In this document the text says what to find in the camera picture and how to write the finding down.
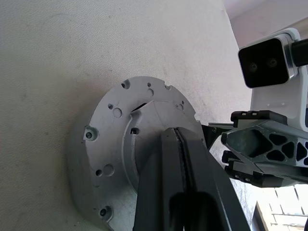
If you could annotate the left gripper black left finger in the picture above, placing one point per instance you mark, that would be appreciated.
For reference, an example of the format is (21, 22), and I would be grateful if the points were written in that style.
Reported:
(156, 173)

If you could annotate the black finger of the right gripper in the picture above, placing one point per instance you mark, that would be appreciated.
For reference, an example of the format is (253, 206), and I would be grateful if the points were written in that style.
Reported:
(213, 133)
(240, 142)

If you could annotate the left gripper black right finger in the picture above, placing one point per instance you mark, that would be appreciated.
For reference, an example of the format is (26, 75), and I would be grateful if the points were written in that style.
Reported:
(204, 168)

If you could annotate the grey metal round flange part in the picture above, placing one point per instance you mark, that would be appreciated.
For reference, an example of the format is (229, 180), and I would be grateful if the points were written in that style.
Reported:
(108, 139)

